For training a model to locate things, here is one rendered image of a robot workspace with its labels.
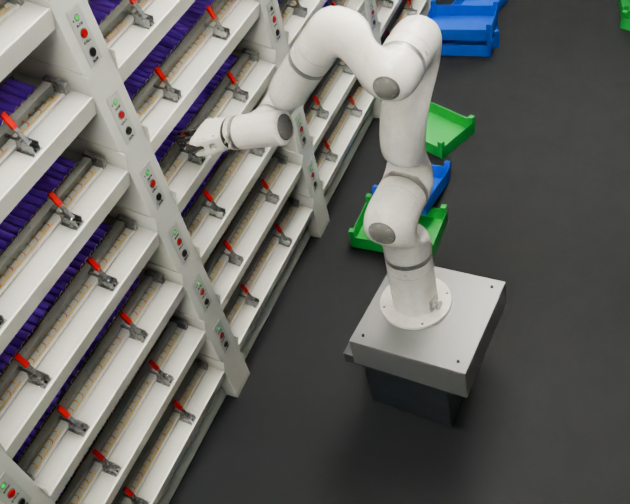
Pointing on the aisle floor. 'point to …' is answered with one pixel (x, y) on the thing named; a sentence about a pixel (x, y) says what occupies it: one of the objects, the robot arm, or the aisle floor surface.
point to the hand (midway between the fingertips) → (184, 138)
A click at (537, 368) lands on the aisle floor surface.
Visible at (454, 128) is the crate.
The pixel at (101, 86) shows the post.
